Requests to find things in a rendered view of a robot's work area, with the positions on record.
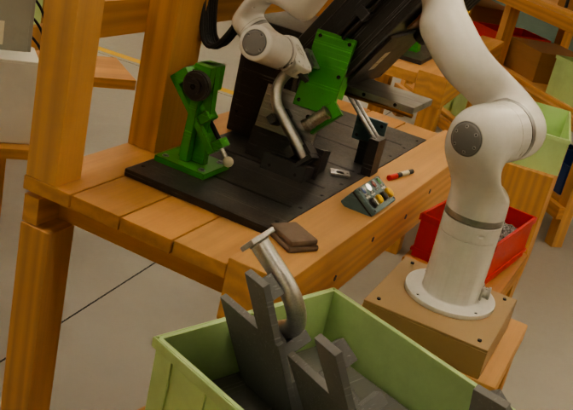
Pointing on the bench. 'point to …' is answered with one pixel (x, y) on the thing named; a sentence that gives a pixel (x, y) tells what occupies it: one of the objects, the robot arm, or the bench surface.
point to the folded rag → (293, 237)
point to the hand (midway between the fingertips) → (303, 61)
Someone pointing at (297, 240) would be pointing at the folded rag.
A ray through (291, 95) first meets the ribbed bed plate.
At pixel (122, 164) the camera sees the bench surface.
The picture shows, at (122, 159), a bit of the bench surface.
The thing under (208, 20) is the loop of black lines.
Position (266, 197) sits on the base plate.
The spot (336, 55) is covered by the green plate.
